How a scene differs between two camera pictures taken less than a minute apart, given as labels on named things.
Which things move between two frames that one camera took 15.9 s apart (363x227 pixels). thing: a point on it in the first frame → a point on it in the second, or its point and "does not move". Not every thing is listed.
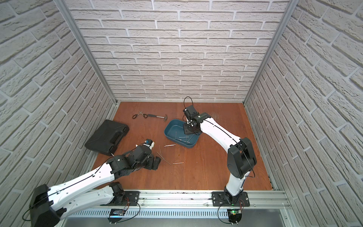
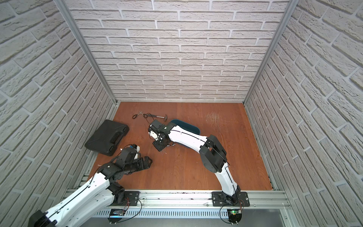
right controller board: [234, 215] does not move
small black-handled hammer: [165, 117] does not move
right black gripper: [186, 130] → [159, 146]
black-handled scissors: [135, 115] does not move
